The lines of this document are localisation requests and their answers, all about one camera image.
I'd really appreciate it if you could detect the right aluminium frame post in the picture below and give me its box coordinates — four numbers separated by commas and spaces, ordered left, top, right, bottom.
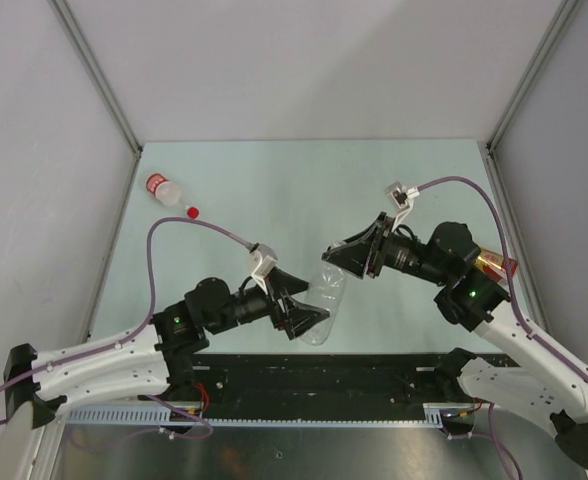
485, 0, 584, 152

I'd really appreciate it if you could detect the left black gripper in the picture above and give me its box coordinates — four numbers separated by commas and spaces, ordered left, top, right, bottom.
207, 266, 328, 338

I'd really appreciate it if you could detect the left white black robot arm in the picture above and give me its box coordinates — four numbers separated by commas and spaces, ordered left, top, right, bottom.
3, 268, 330, 428

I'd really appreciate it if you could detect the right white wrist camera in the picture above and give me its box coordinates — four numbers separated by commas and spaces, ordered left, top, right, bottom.
385, 181, 420, 230

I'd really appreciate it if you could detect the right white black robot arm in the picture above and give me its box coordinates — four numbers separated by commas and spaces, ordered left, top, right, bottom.
322, 214, 588, 471

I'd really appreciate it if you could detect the clear plastic water bottle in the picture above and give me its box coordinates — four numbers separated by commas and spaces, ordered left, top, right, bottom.
301, 262, 347, 347

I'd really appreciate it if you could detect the grey slotted cable duct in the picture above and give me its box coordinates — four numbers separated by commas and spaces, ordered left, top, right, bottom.
66, 402, 461, 429

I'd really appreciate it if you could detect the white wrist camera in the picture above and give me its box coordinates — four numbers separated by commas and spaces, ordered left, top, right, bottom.
248, 243, 278, 294
385, 181, 420, 230

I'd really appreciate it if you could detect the yellow red tea bottle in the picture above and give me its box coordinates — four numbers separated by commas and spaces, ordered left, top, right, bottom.
475, 247, 518, 287

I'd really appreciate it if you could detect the left aluminium frame post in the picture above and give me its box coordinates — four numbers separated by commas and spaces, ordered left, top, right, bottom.
47, 0, 142, 155

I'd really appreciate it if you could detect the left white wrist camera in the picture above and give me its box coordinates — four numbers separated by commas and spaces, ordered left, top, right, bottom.
248, 243, 278, 294

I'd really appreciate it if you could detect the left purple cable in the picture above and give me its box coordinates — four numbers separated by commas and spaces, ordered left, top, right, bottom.
0, 217, 260, 430

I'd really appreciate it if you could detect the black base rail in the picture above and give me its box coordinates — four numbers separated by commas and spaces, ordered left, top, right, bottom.
160, 348, 475, 420

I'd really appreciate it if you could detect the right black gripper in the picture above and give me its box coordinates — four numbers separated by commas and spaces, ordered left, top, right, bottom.
323, 211, 452, 286

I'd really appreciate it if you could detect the red label plastic bottle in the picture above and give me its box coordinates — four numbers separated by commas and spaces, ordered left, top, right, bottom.
145, 173, 200, 219

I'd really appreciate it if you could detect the aluminium frame post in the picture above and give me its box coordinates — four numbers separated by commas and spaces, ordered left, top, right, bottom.
47, 0, 142, 155
485, 0, 584, 152

